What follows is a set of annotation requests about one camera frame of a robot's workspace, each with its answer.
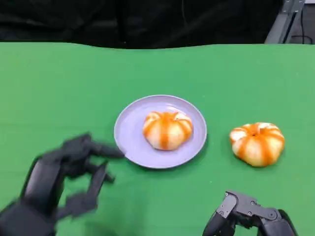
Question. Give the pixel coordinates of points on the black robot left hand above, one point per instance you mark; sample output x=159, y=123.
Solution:
x=46, y=172

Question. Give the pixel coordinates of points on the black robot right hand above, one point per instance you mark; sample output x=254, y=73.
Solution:
x=248, y=209

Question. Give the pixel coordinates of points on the orange and white bread roll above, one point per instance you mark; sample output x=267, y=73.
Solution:
x=257, y=145
x=167, y=131

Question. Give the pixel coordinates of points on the green table cloth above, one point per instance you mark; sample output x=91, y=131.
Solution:
x=73, y=98

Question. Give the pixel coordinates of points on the lilac plate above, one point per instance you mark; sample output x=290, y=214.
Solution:
x=130, y=137

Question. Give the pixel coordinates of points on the black backdrop curtain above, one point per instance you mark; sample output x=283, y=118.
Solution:
x=123, y=22

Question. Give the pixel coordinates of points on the grey metal frame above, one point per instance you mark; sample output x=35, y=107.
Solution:
x=280, y=27

